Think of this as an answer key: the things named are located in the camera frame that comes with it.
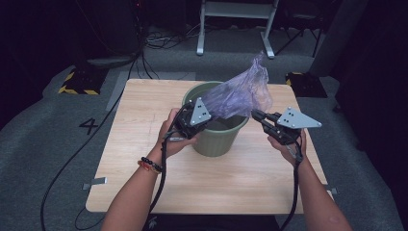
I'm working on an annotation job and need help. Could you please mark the black yellow striped base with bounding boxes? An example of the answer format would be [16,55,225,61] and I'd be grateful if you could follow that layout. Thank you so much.
[285,71,328,98]
[57,66,109,96]

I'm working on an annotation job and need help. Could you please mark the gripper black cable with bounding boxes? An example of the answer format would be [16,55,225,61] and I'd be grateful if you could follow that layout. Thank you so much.
[281,141,304,231]
[148,128,181,216]

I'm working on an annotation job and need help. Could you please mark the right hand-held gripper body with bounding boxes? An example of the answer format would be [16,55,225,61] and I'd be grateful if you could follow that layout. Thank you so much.
[268,107,323,145]

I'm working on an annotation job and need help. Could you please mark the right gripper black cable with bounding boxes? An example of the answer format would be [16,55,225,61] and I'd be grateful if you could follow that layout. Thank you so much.
[281,141,304,231]

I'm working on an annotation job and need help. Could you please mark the green ribbed plastic bin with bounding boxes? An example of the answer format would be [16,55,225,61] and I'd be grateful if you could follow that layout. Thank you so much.
[181,80,251,158]

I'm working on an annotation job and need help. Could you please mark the person's right hand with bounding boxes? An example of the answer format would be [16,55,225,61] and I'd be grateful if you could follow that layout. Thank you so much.
[267,129,308,167]

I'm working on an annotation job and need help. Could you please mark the grey pillar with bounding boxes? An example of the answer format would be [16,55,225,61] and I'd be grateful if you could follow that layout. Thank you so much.
[308,0,370,78]

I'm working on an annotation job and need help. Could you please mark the white metal stand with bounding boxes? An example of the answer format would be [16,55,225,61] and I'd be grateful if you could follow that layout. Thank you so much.
[195,0,280,60]

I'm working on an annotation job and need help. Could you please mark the person's left hand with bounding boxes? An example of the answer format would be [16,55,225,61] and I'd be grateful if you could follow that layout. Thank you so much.
[155,108,197,159]

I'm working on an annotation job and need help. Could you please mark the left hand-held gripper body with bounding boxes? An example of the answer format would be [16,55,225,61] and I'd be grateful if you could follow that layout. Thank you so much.
[173,96,213,140]

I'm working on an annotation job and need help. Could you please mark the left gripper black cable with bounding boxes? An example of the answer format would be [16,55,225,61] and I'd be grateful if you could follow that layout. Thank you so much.
[148,128,181,216]

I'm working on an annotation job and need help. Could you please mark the black tripod stand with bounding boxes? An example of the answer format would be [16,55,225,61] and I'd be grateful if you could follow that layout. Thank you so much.
[274,17,323,58]

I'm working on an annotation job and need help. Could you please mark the thin black looped cable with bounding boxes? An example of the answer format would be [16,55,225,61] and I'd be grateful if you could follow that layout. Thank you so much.
[74,206,107,231]

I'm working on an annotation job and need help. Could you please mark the tangle of floor cables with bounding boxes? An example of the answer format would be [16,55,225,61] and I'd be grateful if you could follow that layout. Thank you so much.
[143,27,201,50]

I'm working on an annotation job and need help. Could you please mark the long black floor cable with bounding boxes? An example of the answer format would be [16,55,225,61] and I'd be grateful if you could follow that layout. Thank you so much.
[39,52,142,231]

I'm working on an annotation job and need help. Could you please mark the purple translucent plastic bag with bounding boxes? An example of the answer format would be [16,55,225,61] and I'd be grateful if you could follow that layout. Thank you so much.
[201,50,274,120]

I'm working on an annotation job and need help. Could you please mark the orange red bracelet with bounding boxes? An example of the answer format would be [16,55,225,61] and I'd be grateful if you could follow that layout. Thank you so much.
[137,160,161,175]

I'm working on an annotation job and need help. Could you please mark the black bead bracelet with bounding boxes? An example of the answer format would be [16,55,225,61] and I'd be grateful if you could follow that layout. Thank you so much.
[140,156,164,173]

